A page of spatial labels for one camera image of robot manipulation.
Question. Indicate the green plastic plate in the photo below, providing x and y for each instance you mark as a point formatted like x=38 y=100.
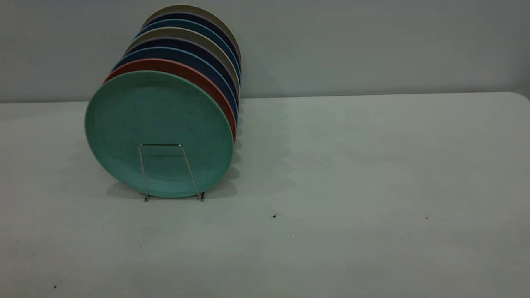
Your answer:
x=157 y=120

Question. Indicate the pink plastic plate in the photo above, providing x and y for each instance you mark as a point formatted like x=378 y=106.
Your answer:
x=165 y=64

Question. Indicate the dark blue plastic plate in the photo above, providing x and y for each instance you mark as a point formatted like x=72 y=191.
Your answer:
x=174 y=52

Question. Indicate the dark purple plastic plate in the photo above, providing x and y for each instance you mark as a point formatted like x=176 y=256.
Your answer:
x=182 y=15
x=174 y=41

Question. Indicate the beige plastic plate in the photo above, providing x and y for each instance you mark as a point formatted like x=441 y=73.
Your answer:
x=174 y=31
x=182 y=7

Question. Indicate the teal blue plastic plate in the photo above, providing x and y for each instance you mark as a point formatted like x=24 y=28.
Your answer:
x=178 y=22

